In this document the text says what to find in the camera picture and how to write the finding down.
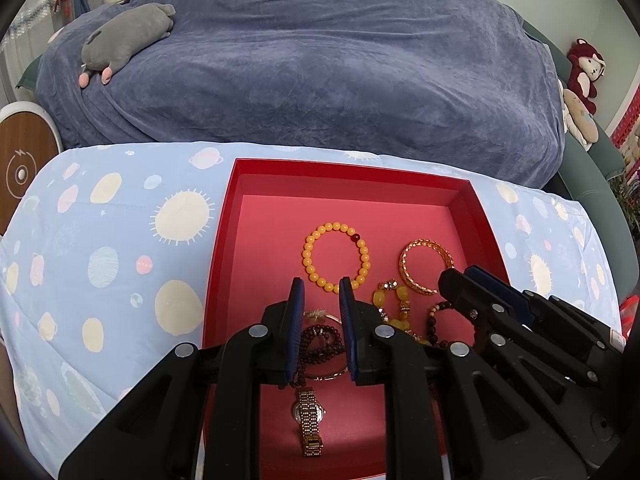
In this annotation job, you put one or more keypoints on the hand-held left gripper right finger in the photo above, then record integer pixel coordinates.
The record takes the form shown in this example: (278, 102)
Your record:
(347, 320)

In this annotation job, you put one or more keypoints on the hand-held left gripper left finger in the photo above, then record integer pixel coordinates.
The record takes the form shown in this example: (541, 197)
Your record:
(295, 310)

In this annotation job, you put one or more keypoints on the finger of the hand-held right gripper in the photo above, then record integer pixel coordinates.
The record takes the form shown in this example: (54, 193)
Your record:
(505, 292)
(465, 295)

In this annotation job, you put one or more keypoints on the maroon small bead strand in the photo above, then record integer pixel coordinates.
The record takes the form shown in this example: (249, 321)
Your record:
(320, 347)

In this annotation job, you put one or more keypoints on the red box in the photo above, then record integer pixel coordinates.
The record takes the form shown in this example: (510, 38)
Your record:
(350, 210)

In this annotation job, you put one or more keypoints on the gold watch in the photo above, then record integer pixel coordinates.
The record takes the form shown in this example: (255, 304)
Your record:
(307, 412)

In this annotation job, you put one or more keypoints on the red packet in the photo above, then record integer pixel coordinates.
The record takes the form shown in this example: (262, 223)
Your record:
(631, 312)

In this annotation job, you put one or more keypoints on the green sofa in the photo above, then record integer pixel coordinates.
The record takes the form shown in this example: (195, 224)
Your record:
(590, 170)

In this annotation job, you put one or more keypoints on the light blue planet print sheet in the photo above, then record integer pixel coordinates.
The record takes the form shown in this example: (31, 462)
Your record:
(115, 270)

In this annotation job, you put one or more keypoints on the beige plush toy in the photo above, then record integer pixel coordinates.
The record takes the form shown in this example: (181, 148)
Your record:
(580, 115)

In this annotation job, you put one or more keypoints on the red basket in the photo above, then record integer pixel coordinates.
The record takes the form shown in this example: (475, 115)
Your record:
(627, 135)

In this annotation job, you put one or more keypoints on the red plush monkey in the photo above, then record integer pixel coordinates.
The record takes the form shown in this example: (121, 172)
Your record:
(580, 77)

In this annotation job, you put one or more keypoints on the dark blue blanket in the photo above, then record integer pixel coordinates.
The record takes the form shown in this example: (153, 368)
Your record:
(325, 60)

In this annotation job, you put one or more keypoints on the round wooden side table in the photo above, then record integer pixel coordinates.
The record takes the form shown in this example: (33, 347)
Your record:
(25, 140)

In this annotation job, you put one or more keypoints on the grey plush toy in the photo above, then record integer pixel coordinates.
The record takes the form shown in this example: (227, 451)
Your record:
(125, 35)

